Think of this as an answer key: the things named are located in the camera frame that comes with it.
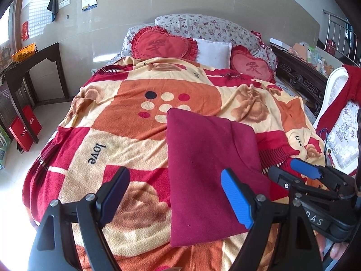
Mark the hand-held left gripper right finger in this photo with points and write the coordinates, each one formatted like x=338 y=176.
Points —
x=235 y=197

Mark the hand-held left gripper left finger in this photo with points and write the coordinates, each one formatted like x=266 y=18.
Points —
x=112 y=194

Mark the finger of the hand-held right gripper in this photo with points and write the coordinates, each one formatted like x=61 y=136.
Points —
x=282 y=176
x=306 y=168

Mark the maroon knit garment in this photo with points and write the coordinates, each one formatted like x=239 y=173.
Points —
x=203 y=161

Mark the person's right hand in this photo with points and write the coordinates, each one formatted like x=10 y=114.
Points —
x=337 y=254

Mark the white upholstered chair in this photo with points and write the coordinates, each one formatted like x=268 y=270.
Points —
x=345 y=135

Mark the red orange printed blanket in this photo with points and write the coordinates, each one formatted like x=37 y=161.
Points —
x=118 y=113

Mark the red cloth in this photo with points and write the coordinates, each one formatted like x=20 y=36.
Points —
x=354 y=84

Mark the pile of small packets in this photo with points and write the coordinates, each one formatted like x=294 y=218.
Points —
x=320 y=59

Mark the red box on floor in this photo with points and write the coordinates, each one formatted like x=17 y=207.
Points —
x=25 y=127

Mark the small red heart cushion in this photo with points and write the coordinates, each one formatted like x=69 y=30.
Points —
x=251 y=67

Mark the cardboard box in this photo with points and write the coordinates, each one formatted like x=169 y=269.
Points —
x=299 y=50

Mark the white flat box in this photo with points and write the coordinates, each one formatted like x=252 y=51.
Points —
x=276 y=41

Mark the metal stair railing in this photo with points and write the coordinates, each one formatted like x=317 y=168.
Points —
x=337 y=34

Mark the red ruffled cushion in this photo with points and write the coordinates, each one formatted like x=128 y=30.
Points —
x=259 y=38

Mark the white pillow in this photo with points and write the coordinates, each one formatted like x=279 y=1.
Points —
x=214 y=52

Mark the dark wooden side table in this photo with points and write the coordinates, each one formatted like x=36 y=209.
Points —
x=42 y=55

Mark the large red heart cushion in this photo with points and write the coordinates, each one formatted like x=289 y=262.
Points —
x=160 y=45

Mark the floral pillow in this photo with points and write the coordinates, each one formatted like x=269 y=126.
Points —
x=214 y=26

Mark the orange plastic basket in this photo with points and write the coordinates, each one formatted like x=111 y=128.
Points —
x=24 y=52

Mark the black hanging cloth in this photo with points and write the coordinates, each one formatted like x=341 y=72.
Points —
x=53 y=4

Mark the red paper wall decoration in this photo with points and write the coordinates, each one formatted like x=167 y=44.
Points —
x=25 y=29

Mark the white wall switch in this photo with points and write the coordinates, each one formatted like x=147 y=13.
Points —
x=64 y=2

